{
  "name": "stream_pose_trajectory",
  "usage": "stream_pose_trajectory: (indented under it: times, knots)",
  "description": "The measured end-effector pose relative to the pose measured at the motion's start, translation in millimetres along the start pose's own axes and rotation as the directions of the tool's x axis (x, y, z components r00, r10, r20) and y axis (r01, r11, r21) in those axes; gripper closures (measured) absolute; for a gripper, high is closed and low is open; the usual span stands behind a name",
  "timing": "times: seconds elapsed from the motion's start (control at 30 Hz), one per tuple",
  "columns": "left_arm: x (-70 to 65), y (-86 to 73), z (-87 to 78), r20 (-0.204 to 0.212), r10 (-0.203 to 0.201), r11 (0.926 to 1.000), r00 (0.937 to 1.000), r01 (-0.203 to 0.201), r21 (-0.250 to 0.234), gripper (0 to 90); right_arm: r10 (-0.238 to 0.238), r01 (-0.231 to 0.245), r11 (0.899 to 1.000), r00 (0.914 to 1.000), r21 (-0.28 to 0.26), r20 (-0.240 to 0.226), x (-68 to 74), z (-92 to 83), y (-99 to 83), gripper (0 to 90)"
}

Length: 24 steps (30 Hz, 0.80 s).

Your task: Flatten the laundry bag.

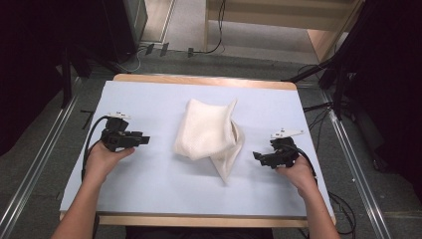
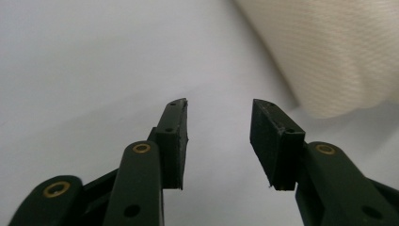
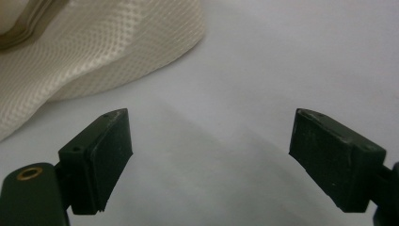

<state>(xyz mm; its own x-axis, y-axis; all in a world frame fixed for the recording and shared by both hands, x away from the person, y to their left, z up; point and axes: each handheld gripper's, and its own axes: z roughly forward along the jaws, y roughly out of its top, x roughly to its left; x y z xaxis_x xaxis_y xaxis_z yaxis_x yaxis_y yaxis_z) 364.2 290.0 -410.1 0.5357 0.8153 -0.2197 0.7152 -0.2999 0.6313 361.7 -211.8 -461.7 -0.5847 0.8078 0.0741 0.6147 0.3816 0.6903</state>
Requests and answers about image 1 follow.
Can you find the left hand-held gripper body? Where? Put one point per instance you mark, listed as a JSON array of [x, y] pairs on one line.
[[114, 137]]

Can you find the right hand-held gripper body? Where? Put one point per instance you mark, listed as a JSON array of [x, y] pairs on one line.
[[284, 149]]

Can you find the white mesh laundry bag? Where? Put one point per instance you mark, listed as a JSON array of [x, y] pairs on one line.
[[207, 132]]

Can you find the person's left hand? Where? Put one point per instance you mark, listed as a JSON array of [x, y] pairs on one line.
[[99, 159]]

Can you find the person's right hand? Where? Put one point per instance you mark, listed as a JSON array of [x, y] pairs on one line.
[[298, 174]]

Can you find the black metal stand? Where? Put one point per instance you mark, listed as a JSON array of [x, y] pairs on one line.
[[67, 79], [338, 89]]

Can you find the black power adapter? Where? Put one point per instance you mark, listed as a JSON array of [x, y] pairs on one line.
[[190, 52], [164, 49], [149, 49]]

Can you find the wooden table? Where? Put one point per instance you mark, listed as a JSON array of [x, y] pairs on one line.
[[199, 221]]

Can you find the person's dark clothing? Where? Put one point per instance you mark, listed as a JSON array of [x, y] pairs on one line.
[[199, 233]]

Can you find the black cabinet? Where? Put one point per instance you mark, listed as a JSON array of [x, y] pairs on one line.
[[127, 26]]

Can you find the light wooden shelf unit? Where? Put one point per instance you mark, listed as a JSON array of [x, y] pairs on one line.
[[275, 16]]

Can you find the metal floor rail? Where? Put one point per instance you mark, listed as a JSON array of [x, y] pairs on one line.
[[36, 156], [358, 176]]

